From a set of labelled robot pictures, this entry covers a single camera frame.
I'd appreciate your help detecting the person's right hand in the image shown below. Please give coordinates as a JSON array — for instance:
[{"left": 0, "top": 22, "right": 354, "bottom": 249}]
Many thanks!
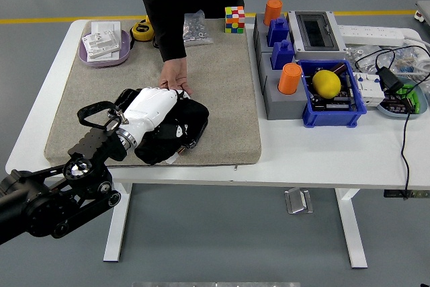
[{"left": 157, "top": 57, "right": 193, "bottom": 96}]

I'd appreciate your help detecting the black box under table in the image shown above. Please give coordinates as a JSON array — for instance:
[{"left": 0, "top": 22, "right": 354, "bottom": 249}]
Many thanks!
[{"left": 384, "top": 189, "right": 430, "bottom": 200}]

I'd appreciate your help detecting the grey base block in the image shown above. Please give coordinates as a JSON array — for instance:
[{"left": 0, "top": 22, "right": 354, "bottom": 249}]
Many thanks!
[
  {"left": 252, "top": 13, "right": 296, "bottom": 63},
  {"left": 257, "top": 51, "right": 309, "bottom": 121}
]

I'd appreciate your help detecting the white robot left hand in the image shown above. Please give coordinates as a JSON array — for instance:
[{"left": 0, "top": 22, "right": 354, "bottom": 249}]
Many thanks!
[{"left": 121, "top": 87, "right": 191, "bottom": 140}]

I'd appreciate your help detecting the light blue dish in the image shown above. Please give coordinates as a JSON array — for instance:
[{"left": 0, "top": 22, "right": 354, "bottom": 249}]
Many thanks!
[{"left": 376, "top": 77, "right": 429, "bottom": 120}]

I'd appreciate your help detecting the blue block with knob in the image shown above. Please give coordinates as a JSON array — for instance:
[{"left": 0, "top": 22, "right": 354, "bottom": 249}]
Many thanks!
[
  {"left": 270, "top": 40, "right": 296, "bottom": 71},
  {"left": 266, "top": 17, "right": 290, "bottom": 48}
]

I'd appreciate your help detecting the thick white cable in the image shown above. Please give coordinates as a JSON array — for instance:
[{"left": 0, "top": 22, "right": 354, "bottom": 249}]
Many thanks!
[{"left": 401, "top": 36, "right": 430, "bottom": 83}]

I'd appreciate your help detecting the silver metal bracket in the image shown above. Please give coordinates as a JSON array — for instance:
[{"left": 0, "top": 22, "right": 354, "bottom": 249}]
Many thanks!
[{"left": 284, "top": 187, "right": 314, "bottom": 215}]

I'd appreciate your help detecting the white cart base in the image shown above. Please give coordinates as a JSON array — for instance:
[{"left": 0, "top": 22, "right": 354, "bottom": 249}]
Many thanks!
[{"left": 415, "top": 0, "right": 430, "bottom": 26}]

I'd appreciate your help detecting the colourful puzzle cube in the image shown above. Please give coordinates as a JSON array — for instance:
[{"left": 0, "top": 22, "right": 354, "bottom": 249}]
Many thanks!
[{"left": 224, "top": 5, "right": 245, "bottom": 35}]

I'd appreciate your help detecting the white circuit breaker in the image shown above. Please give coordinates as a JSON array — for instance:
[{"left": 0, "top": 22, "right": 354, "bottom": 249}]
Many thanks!
[{"left": 352, "top": 71, "right": 386, "bottom": 107}]

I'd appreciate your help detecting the black rag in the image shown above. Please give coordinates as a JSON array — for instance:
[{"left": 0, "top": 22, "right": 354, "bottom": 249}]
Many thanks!
[{"left": 133, "top": 91, "right": 210, "bottom": 166}]

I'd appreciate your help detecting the small dark circuit board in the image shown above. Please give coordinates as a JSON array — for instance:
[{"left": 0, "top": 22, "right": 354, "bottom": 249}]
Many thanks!
[{"left": 382, "top": 93, "right": 416, "bottom": 115}]

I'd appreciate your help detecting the clear bag of blue parts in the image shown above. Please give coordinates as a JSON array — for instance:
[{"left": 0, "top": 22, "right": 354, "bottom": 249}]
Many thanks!
[{"left": 384, "top": 46, "right": 430, "bottom": 77}]

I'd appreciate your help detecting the white wire connector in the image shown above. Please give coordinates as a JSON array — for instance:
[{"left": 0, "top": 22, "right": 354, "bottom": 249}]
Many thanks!
[{"left": 166, "top": 148, "right": 186, "bottom": 165}]

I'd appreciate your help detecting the thin black cable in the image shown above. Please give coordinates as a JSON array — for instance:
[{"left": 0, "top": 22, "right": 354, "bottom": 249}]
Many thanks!
[{"left": 354, "top": 50, "right": 413, "bottom": 200}]

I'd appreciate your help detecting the white switch plate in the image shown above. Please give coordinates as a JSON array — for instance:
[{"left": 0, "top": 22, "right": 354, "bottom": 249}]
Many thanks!
[{"left": 87, "top": 20, "right": 122, "bottom": 63}]

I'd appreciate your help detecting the clear bag of screws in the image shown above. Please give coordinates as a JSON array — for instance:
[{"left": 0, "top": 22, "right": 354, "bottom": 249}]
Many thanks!
[{"left": 183, "top": 9, "right": 214, "bottom": 48}]

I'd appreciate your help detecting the black glossy panel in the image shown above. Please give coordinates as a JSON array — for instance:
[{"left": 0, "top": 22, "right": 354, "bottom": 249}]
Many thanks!
[{"left": 114, "top": 87, "right": 209, "bottom": 151}]

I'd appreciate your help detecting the blue plastic bin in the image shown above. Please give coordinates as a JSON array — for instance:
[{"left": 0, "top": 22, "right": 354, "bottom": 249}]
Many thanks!
[{"left": 297, "top": 59, "right": 368, "bottom": 129}]

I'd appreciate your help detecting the grey distribution box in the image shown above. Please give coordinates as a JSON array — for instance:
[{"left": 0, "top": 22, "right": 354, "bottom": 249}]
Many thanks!
[{"left": 288, "top": 10, "right": 347, "bottom": 62}]

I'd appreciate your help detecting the orange cylinder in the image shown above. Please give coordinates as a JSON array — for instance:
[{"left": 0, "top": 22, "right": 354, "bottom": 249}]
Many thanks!
[
  {"left": 277, "top": 63, "right": 303, "bottom": 95},
  {"left": 263, "top": 0, "right": 284, "bottom": 28}
]

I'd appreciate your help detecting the grey-brown mat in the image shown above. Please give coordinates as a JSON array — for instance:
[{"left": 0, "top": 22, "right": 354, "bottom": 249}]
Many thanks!
[{"left": 44, "top": 17, "right": 262, "bottom": 169}]

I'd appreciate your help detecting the green plastic part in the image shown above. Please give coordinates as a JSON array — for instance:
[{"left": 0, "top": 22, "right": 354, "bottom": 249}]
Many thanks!
[{"left": 392, "top": 83, "right": 423, "bottom": 115}]

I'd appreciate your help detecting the purple tray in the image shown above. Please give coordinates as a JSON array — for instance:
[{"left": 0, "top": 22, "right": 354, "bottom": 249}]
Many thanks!
[{"left": 78, "top": 29, "right": 132, "bottom": 68}]

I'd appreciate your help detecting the black power adapter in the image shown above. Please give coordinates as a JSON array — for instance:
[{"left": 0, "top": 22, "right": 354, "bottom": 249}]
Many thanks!
[{"left": 375, "top": 67, "right": 404, "bottom": 93}]

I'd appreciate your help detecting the white power strip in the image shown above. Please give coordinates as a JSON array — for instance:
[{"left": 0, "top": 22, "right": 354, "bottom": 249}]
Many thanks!
[{"left": 335, "top": 24, "right": 406, "bottom": 48}]

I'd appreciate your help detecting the white table leg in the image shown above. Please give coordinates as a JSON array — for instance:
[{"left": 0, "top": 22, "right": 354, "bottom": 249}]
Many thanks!
[
  {"left": 335, "top": 188, "right": 368, "bottom": 270},
  {"left": 103, "top": 182, "right": 134, "bottom": 263}
]

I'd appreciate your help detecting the yellow tape measure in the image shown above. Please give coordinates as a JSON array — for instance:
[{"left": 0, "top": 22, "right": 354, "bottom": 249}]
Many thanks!
[{"left": 130, "top": 15, "right": 156, "bottom": 43}]

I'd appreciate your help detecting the yellow lemon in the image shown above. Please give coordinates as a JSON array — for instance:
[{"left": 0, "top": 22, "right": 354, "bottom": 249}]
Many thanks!
[{"left": 312, "top": 69, "right": 342, "bottom": 99}]

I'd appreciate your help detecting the clear bag of white rings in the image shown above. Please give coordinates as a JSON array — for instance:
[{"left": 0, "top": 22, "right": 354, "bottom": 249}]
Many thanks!
[{"left": 345, "top": 44, "right": 382, "bottom": 73}]

